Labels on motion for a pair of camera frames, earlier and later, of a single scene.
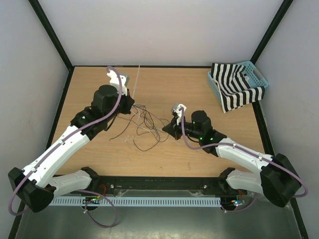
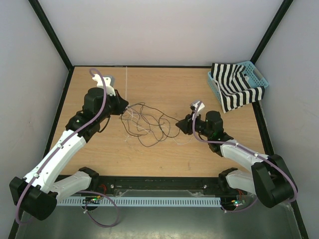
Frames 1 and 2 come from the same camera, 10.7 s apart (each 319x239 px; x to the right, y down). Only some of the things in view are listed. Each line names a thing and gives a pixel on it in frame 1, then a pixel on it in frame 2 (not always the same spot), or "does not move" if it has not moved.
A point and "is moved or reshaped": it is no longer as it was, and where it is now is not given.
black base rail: x=161 y=186 does not move
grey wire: x=154 y=123 is moved or reshaped
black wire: x=153 y=128 to x=129 y=108
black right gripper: x=173 y=129 to x=186 y=124
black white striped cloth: x=234 y=86 does not move
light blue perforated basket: x=254 y=76 does not move
